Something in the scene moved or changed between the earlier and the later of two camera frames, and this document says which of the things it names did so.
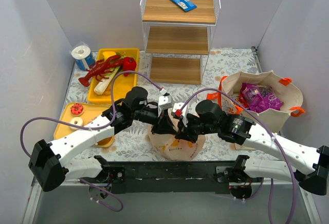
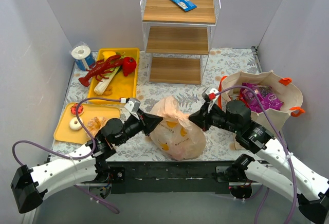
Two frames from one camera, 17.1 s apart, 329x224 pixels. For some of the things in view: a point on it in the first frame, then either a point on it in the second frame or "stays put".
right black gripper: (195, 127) → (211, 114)
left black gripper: (159, 120) → (145, 123)
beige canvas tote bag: (275, 98) stays put
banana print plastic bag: (169, 147) stays put
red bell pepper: (129, 64) stays put
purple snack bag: (259, 97) stays put
